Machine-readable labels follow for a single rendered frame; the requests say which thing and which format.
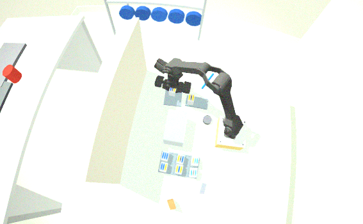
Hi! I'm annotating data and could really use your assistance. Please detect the grey round disc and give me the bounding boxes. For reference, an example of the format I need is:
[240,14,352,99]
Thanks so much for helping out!
[203,115,212,125]

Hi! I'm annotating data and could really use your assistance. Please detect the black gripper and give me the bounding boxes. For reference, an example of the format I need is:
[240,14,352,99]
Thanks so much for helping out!
[154,76,192,94]

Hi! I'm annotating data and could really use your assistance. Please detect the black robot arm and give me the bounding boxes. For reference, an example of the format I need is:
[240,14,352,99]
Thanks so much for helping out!
[154,58,243,140]

